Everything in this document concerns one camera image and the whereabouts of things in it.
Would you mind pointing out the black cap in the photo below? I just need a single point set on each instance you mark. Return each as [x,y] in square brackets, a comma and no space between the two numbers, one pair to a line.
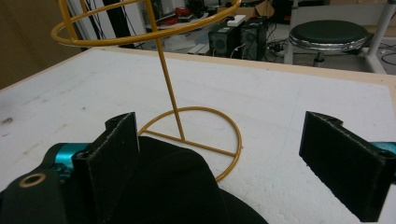
[174,189]

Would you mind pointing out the black computer tower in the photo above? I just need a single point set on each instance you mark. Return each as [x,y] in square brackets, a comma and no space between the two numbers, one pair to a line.
[253,39]
[222,40]

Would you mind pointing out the black round stool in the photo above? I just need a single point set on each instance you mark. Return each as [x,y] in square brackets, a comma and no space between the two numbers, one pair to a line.
[328,34]

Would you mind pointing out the white metal table leg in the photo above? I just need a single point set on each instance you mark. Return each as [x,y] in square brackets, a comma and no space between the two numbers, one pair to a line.
[378,34]

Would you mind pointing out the white power strip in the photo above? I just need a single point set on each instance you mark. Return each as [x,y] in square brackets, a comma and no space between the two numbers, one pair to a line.
[236,20]

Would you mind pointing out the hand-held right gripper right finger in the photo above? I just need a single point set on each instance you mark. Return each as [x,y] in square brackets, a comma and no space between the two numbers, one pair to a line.
[345,169]

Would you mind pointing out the cardboard box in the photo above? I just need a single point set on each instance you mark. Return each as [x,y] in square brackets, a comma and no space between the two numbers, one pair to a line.
[252,9]

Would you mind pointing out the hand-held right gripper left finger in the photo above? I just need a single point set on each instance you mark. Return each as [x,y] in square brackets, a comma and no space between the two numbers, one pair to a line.
[107,168]

